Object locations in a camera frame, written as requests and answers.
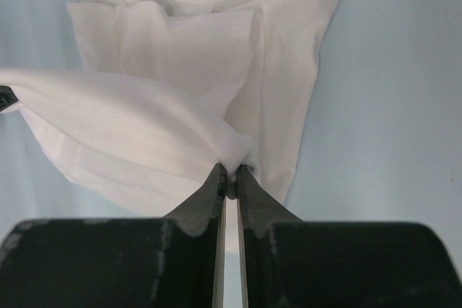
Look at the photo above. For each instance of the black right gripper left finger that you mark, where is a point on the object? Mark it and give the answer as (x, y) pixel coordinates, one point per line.
(173, 261)

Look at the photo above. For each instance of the white floral print t-shirt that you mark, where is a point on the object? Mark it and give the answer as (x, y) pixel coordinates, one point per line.
(170, 88)

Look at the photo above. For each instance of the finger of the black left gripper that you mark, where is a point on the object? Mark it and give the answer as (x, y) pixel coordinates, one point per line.
(7, 98)

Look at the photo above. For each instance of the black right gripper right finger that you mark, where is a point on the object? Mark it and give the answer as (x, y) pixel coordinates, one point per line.
(288, 262)

